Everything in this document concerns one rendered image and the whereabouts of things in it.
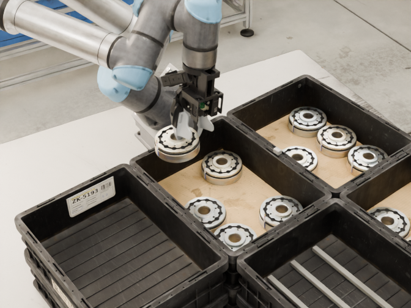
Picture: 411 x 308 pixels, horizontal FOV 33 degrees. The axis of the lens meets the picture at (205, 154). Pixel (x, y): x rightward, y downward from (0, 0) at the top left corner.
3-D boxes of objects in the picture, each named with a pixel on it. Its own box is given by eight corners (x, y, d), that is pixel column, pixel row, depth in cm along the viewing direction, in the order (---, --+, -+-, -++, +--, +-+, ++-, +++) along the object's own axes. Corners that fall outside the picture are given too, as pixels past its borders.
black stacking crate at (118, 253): (22, 253, 158) (12, 219, 151) (129, 197, 172) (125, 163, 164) (114, 373, 134) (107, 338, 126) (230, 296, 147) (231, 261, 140)
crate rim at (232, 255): (126, 168, 166) (125, 161, 164) (222, 120, 179) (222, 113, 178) (232, 266, 141) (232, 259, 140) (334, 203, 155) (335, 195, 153)
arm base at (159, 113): (135, 110, 203) (112, 98, 195) (167, 71, 200) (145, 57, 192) (159, 140, 193) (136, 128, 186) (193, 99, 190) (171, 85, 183)
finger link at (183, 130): (183, 156, 154) (191, 120, 150) (167, 143, 158) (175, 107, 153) (193, 154, 156) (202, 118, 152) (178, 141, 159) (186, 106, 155)
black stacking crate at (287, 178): (131, 197, 172) (126, 162, 164) (222, 149, 185) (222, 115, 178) (232, 295, 147) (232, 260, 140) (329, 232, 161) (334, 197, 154)
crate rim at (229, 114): (223, 120, 179) (222, 113, 178) (305, 79, 193) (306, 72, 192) (334, 202, 155) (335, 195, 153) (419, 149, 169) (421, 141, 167)
